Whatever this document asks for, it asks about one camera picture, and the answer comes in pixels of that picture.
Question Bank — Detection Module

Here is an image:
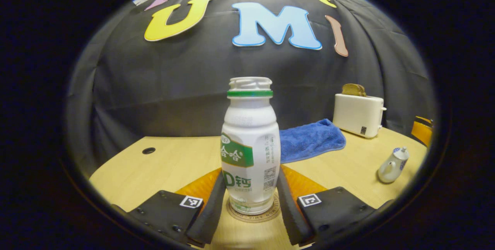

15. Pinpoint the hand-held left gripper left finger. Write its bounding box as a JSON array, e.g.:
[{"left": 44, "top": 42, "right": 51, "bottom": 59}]
[{"left": 111, "top": 168, "right": 227, "bottom": 247}]

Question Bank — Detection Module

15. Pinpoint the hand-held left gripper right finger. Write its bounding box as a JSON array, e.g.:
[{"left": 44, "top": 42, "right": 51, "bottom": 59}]
[{"left": 276, "top": 165, "right": 391, "bottom": 246}]

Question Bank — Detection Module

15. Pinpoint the round wooden coaster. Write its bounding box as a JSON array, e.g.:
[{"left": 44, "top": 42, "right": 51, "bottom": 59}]
[{"left": 226, "top": 192, "right": 281, "bottom": 223}]

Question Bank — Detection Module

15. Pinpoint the white green-label water bottle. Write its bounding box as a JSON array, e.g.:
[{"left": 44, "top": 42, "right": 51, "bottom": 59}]
[{"left": 220, "top": 77, "right": 281, "bottom": 216}]

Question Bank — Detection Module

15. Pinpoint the white toaster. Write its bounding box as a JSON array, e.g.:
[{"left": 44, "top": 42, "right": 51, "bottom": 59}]
[{"left": 333, "top": 94, "right": 387, "bottom": 139}]

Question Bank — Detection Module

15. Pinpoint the blue towel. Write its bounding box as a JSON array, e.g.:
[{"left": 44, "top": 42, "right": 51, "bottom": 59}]
[{"left": 279, "top": 119, "right": 347, "bottom": 164}]

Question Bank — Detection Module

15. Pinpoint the black backdrop cloth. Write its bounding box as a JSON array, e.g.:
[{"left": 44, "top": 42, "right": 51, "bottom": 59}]
[{"left": 66, "top": 0, "right": 435, "bottom": 177}]

